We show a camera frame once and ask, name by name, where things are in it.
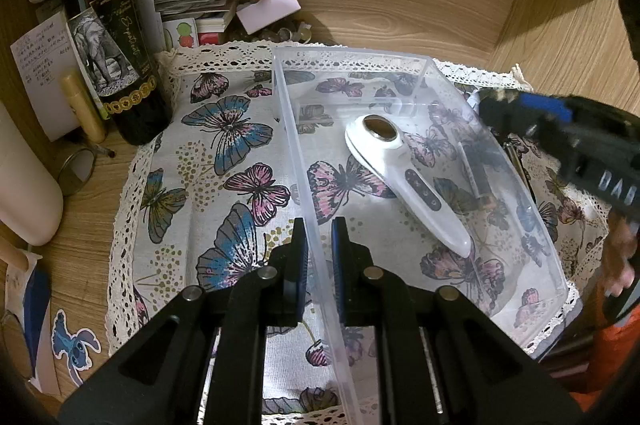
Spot silver metal cylinder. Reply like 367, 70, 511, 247
458, 141, 492, 198

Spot clear plastic storage bin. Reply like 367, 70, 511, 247
271, 43, 570, 425

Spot white handheld massager device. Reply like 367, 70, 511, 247
345, 114, 472, 259

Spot person right hand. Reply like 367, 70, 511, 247
599, 209, 639, 298

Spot butterfly print lace cloth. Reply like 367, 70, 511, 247
103, 39, 614, 425

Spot blue stitch sticker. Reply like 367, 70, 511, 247
51, 309, 102, 387

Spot yellow lip balm tube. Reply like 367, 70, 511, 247
60, 73, 106, 143

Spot white small card box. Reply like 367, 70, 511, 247
236, 0, 300, 35

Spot dark wine bottle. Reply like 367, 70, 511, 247
62, 0, 171, 145

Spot handwritten white paper note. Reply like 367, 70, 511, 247
10, 11, 80, 142

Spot round wire glasses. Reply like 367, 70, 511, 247
56, 142, 116, 197

